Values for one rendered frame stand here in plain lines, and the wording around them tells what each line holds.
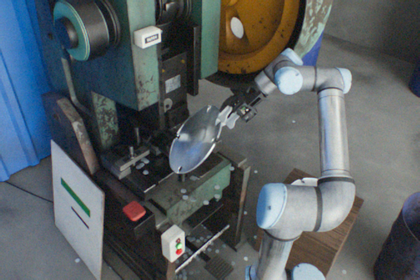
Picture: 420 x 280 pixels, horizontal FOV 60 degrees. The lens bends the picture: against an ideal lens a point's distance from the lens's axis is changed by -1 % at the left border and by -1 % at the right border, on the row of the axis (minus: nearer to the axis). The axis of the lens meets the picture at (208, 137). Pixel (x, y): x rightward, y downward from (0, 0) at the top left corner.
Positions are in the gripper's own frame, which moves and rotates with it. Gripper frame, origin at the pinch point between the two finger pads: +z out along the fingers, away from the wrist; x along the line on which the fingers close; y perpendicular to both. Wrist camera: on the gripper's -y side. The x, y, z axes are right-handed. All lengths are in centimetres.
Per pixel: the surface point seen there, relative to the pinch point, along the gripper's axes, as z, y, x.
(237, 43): -18.7, -36.6, 1.7
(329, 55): -39, -233, 190
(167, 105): 10.3, -9.7, -14.5
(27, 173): 147, -87, -17
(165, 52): -3.0, -17.7, -25.7
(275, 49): -29.9, -18.0, 5.2
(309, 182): 7, -20, 81
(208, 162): 17.0, -0.6, 11.2
